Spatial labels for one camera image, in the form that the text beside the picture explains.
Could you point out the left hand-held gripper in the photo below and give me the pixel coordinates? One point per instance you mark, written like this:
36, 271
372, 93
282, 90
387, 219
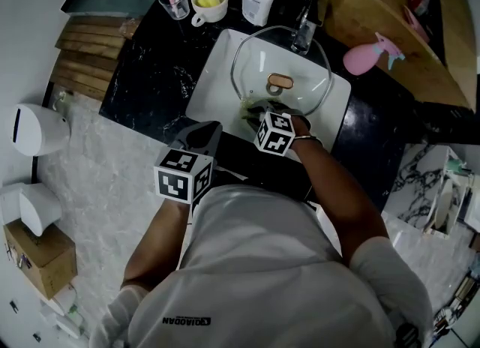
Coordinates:
180, 177

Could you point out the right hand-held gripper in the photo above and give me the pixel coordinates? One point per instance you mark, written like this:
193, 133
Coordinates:
275, 134

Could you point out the green scouring sponge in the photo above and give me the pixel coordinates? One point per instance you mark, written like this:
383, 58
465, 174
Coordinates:
245, 108

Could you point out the glass pot lid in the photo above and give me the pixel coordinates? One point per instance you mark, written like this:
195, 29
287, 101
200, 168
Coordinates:
262, 57

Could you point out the person's left forearm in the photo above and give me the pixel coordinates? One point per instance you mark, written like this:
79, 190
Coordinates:
153, 249

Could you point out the person's right forearm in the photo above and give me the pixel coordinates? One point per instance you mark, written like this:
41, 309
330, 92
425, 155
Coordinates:
337, 196

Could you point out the white rectangular sink basin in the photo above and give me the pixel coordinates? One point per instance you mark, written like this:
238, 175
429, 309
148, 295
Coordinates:
210, 91

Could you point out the black marble vanity table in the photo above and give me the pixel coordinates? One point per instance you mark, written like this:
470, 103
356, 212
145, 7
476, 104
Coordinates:
150, 76

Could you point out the chrome faucet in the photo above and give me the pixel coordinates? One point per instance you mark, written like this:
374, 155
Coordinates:
303, 35

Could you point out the white mug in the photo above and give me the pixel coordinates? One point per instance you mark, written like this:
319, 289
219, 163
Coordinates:
215, 12

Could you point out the pink spray bottle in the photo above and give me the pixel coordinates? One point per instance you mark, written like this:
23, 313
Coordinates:
360, 59

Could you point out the clear plastic cup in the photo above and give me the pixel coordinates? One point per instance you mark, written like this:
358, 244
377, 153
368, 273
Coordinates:
180, 11

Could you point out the stack of wooden planks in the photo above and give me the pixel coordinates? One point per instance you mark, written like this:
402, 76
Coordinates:
90, 57

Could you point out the person's white t-shirt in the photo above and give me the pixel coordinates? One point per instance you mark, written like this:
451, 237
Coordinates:
255, 271

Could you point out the large cardboard box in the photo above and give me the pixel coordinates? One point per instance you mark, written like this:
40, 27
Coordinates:
375, 12

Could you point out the white round dispenser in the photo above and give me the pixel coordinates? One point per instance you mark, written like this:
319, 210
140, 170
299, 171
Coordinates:
41, 131

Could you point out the white marble pattern cabinet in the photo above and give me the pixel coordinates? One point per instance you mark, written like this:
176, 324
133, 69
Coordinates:
416, 185

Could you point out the pink cloth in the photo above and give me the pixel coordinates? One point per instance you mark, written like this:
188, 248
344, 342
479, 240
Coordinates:
416, 24

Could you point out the white boxy dispenser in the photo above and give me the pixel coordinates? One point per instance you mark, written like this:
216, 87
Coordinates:
33, 207

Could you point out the small cardboard box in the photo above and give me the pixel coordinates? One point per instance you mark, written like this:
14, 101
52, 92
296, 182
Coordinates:
45, 264

